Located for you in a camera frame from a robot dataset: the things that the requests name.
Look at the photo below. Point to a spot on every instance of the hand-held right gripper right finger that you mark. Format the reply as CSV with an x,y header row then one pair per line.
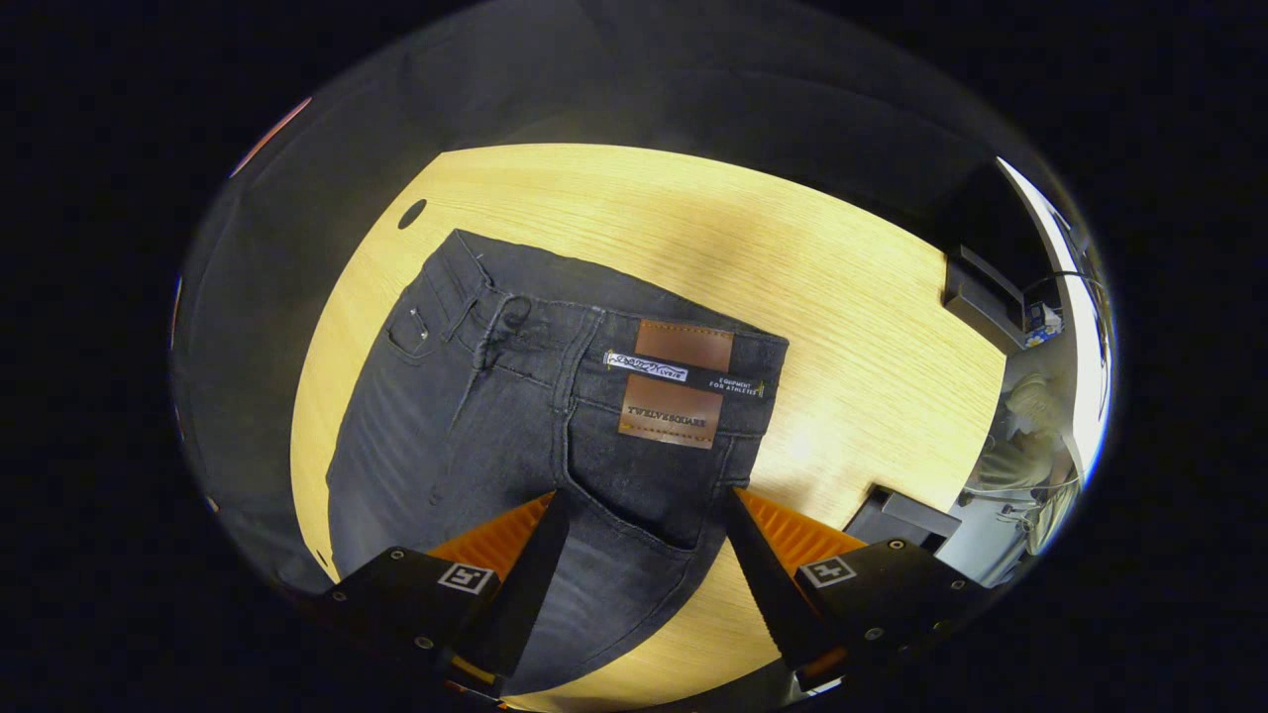
x,y
768,584

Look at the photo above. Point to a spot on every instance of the dark grey jeans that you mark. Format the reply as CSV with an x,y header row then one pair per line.
x,y
515,426

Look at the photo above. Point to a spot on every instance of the grey box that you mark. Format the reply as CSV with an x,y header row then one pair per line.
x,y
897,520

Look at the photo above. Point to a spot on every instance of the black box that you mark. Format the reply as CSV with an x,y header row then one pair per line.
x,y
981,297

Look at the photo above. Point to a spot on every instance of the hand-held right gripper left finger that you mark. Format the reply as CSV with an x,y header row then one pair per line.
x,y
525,594

